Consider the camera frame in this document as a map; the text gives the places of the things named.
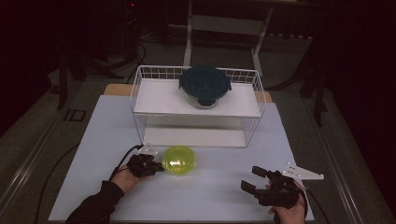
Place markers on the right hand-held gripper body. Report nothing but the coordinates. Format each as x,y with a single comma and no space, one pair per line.
280,191

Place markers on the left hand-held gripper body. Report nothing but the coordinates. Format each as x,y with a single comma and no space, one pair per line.
141,165

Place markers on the dark blue lidded container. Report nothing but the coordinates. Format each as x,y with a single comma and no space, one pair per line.
205,84

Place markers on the person's left hand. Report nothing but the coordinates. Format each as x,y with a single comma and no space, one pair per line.
126,180

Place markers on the person's right hand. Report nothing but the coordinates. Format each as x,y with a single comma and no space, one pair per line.
291,214

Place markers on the black floor socket box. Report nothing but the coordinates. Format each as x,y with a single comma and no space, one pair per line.
75,115

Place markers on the black stand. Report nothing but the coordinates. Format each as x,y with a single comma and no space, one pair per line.
63,87
319,99

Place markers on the metal floor rail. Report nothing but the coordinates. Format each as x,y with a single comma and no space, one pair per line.
336,168
28,165

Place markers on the white metal frame stand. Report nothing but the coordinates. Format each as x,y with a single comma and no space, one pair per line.
224,25

